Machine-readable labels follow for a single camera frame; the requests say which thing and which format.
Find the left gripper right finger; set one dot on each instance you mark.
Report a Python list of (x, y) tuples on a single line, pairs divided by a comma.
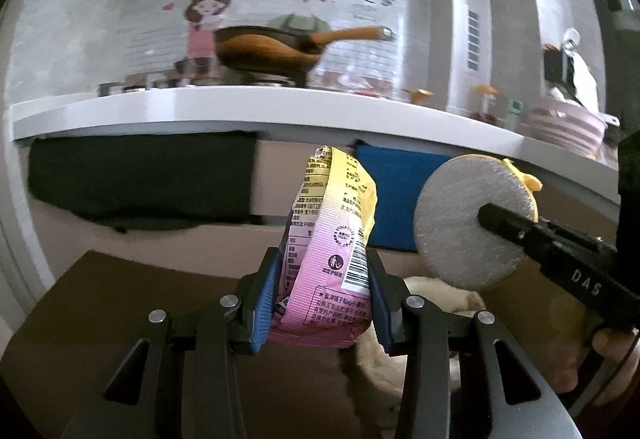
[(387, 294)]

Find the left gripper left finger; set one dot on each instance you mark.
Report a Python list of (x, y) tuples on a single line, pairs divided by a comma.
[(258, 294)]

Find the pink yellow snack bag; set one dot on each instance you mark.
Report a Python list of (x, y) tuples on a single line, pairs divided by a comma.
[(324, 297)]

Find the white-lined trash bin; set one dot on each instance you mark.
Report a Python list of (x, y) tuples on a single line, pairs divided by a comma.
[(409, 396)]

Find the white kitchen counter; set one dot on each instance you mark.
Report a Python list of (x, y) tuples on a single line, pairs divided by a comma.
[(308, 115)]

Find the person's right hand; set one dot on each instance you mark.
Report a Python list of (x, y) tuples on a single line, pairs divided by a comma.
[(567, 352)]

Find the blue cloth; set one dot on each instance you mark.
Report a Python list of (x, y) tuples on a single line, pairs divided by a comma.
[(399, 177)]

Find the brown cardboard panel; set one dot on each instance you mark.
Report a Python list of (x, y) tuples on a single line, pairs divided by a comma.
[(223, 249)]

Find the striped pink bowl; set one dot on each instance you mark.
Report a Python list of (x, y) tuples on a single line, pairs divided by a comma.
[(566, 125)]

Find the black cloth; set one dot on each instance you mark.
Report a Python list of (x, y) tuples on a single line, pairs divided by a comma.
[(147, 182)]

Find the orange frying pan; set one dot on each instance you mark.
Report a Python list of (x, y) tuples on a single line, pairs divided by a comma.
[(259, 49)]

